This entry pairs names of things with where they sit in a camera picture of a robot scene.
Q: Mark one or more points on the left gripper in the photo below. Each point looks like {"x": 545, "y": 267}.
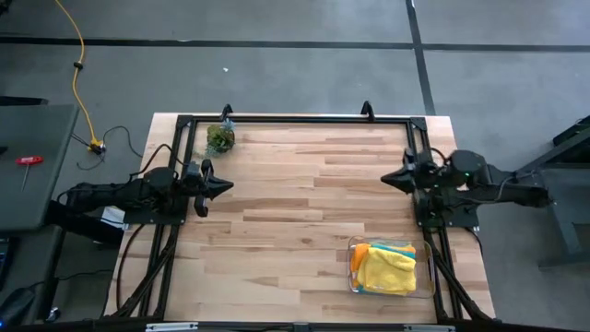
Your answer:
{"x": 196, "y": 191}

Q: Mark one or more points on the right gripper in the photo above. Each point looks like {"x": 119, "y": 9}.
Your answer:
{"x": 421, "y": 177}

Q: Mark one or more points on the teal microfiber towel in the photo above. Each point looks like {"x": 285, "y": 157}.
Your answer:
{"x": 392, "y": 249}

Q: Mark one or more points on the orange microfiber towel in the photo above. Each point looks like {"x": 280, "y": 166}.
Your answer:
{"x": 357, "y": 260}

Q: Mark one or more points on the clear plastic bin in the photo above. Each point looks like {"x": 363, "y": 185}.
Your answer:
{"x": 428, "y": 267}

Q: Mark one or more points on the yellow microfiber towel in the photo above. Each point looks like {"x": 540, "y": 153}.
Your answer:
{"x": 387, "y": 274}

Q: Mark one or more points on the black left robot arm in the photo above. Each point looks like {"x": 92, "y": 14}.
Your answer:
{"x": 124, "y": 191}

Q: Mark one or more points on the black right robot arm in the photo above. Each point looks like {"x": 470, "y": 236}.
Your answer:
{"x": 498, "y": 184}

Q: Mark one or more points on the small green potted plant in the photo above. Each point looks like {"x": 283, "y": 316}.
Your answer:
{"x": 220, "y": 138}

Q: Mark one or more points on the white paper sheet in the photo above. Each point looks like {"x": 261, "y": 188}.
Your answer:
{"x": 113, "y": 216}

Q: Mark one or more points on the grey metal stand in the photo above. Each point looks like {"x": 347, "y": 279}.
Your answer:
{"x": 567, "y": 221}

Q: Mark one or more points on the grey side table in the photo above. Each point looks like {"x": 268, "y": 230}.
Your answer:
{"x": 41, "y": 138}

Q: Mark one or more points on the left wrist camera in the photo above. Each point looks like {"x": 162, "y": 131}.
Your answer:
{"x": 203, "y": 167}

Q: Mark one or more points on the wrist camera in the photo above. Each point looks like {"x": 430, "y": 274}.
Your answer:
{"x": 409, "y": 156}
{"x": 203, "y": 167}

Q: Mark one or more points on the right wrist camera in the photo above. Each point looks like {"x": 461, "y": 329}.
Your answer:
{"x": 409, "y": 156}

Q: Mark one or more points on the black frame bracket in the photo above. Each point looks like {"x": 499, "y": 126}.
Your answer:
{"x": 226, "y": 113}
{"x": 367, "y": 112}

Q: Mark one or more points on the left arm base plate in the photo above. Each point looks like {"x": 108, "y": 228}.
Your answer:
{"x": 152, "y": 219}

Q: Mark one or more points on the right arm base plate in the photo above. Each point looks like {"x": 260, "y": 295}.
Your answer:
{"x": 461, "y": 220}

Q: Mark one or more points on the black aluminium table frame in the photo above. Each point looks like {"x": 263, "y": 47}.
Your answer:
{"x": 299, "y": 119}

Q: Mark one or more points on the silver metal bracket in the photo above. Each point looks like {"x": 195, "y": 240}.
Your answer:
{"x": 170, "y": 327}
{"x": 428, "y": 328}

